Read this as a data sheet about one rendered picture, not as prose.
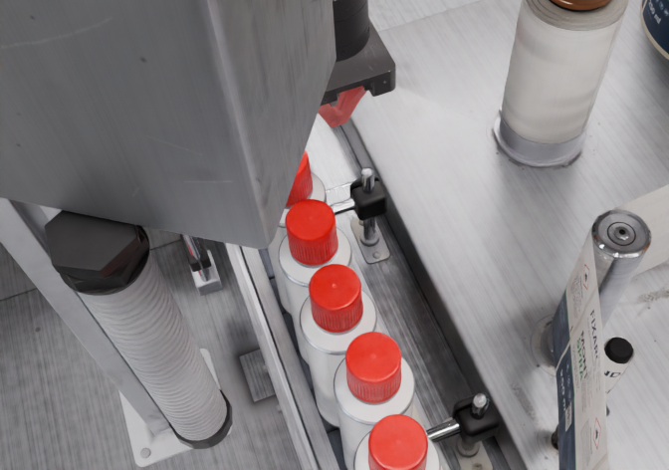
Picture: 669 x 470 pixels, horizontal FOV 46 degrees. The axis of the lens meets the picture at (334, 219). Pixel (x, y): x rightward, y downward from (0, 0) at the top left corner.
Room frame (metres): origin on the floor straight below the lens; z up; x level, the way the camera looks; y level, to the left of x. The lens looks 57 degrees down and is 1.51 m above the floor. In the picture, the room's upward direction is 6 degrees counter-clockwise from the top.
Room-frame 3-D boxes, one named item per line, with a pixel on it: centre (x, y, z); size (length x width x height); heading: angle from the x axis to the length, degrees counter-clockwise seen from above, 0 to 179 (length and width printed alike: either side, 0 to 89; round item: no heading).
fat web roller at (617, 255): (0.26, -0.19, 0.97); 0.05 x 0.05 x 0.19
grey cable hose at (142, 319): (0.15, 0.09, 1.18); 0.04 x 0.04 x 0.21
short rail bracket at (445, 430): (0.19, -0.08, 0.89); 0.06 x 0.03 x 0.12; 106
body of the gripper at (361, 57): (0.42, -0.01, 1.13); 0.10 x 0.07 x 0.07; 15
